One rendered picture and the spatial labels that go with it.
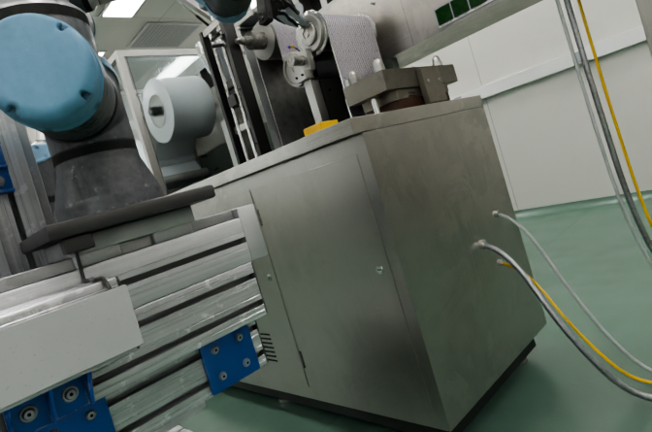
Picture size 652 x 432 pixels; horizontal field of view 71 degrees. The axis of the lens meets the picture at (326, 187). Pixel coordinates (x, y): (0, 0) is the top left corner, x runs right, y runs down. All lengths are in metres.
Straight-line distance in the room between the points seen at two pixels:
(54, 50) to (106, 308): 0.28
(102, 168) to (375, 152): 0.66
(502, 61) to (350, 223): 3.09
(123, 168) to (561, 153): 3.61
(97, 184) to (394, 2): 1.33
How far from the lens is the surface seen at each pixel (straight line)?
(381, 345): 1.30
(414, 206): 1.21
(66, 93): 0.59
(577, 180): 4.02
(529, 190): 4.17
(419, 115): 1.32
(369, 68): 1.64
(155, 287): 0.70
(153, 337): 0.71
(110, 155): 0.72
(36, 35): 0.60
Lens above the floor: 0.78
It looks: 1 degrees down
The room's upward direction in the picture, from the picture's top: 17 degrees counter-clockwise
